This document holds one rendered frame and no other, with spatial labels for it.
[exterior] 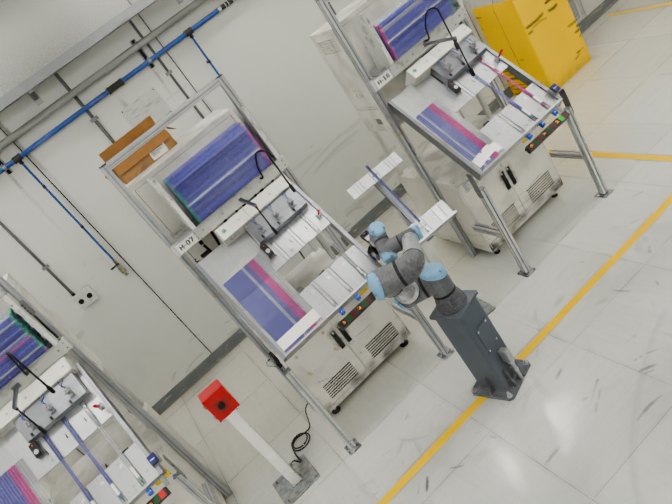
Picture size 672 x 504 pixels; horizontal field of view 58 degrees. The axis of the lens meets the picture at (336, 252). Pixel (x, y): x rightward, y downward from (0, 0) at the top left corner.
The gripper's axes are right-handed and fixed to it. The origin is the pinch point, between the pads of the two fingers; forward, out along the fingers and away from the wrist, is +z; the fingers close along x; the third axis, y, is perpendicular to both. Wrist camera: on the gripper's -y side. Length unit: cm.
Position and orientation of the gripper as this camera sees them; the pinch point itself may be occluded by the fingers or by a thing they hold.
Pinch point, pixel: (374, 253)
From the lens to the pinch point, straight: 311.3
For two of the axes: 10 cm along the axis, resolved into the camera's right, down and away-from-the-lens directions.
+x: 7.2, -6.5, 2.2
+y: 6.9, 6.5, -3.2
